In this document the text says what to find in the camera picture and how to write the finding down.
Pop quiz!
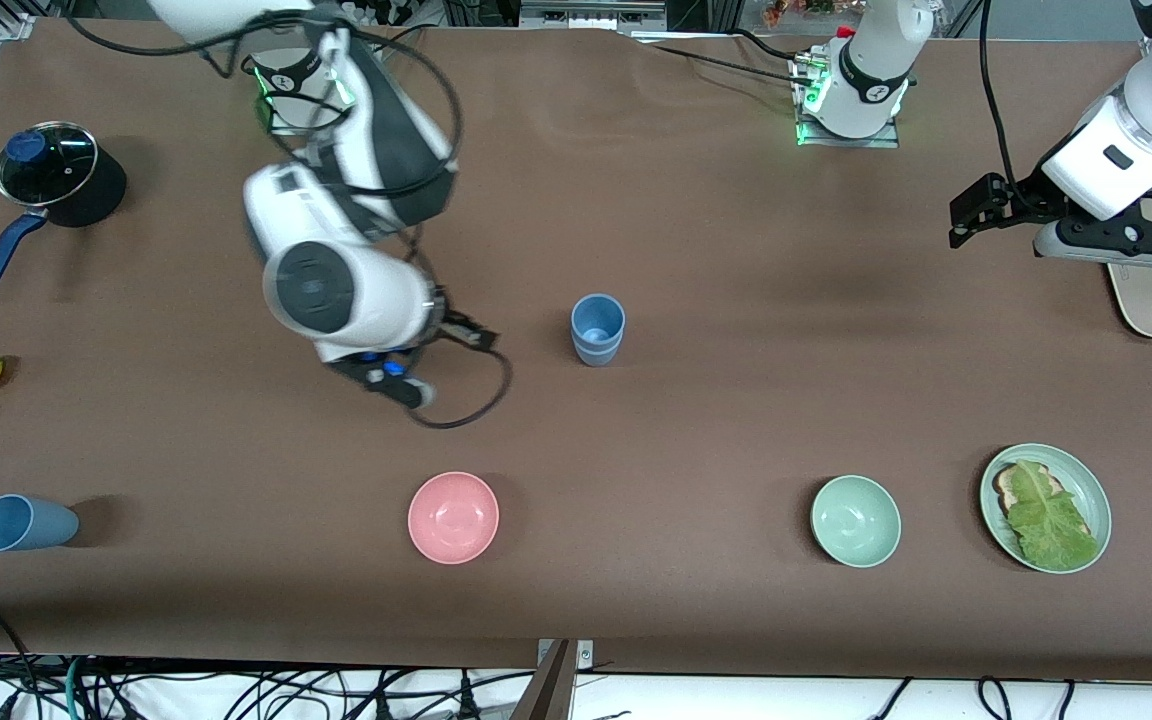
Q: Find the plain blue cup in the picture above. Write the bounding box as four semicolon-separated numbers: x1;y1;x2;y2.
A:
0;494;80;553
572;294;626;348

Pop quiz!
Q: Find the pink bowl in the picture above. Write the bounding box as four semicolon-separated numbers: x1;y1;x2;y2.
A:
407;471;501;566

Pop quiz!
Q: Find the brown table cover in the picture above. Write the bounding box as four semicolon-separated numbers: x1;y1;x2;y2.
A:
0;18;1152;681

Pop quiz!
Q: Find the bread slice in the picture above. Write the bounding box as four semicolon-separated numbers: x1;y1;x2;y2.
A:
993;462;1094;541

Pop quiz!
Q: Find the mint green plate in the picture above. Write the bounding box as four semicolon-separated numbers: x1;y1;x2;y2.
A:
979;443;1113;575

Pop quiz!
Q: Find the green lettuce leaf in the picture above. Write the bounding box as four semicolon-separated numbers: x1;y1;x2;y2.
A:
1006;460;1102;569

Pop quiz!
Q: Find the mint green bowl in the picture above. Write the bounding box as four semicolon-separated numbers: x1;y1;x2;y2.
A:
810;474;903;569

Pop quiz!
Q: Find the grey metal box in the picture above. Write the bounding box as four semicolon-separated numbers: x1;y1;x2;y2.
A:
519;0;669;31

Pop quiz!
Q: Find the dark metal beam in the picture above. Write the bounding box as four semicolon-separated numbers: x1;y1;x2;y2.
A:
509;640;577;720

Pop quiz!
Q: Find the glass lid with blue knob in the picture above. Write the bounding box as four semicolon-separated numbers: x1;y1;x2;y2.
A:
0;121;100;208

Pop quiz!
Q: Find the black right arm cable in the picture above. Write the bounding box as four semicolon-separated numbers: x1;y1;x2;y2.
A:
66;0;514;430

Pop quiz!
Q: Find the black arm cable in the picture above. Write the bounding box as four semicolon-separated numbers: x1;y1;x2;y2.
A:
978;0;1022;191
66;0;514;430

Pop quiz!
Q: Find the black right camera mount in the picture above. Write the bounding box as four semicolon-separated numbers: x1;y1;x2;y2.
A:
326;345;437;412

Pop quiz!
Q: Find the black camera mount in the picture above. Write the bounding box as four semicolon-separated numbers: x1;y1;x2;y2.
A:
1056;190;1152;257
326;345;437;412

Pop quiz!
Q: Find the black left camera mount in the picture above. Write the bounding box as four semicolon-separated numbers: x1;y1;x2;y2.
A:
1056;190;1152;257

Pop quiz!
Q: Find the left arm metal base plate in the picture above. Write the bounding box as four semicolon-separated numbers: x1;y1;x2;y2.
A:
796;55;902;149

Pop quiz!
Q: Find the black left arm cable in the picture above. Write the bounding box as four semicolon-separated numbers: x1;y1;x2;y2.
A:
978;0;1022;191

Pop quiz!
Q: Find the black base cable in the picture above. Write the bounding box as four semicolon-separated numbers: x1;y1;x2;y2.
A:
651;44;817;89
731;28;812;66

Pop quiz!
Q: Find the silver table edge bracket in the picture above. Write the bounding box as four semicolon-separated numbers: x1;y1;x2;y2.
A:
536;640;595;669

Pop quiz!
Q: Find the black pot with blue handle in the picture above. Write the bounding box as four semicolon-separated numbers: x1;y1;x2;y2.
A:
0;120;129;297

